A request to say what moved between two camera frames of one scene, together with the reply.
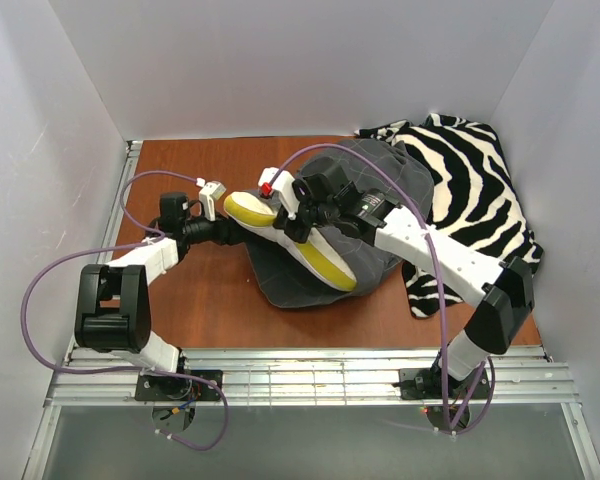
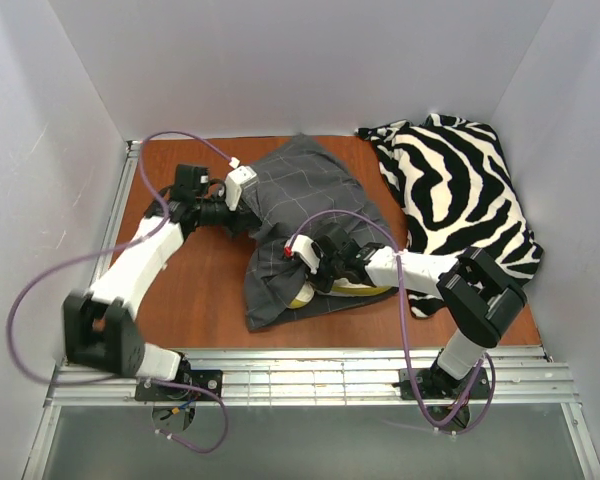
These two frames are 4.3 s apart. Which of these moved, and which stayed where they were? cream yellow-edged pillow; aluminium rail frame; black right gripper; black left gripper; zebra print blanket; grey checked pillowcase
Moved: cream yellow-edged pillow; black right gripper; black left gripper; grey checked pillowcase
Stayed: aluminium rail frame; zebra print blanket
